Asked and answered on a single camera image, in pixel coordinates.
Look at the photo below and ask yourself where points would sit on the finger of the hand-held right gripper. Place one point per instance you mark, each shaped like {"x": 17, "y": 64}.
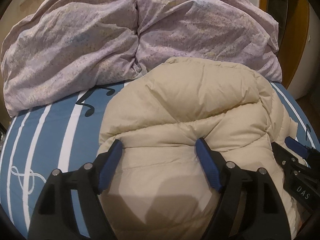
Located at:
{"x": 285, "y": 157}
{"x": 296, "y": 146}

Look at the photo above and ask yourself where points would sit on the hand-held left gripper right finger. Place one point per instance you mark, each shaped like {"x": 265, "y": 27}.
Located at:
{"x": 207, "y": 162}

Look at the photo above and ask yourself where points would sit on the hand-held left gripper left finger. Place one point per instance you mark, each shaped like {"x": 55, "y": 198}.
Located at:
{"x": 110, "y": 162}

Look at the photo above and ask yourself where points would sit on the beige down jacket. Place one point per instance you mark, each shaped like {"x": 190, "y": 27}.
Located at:
{"x": 187, "y": 105}

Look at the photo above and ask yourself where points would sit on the white furniture panel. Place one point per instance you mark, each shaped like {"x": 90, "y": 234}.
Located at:
{"x": 300, "y": 85}

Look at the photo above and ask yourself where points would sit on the blue white striped bed sheet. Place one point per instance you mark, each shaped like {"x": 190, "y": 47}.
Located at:
{"x": 50, "y": 130}

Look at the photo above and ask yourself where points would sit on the lilac patterned duvet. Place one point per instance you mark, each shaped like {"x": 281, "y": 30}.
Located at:
{"x": 75, "y": 42}

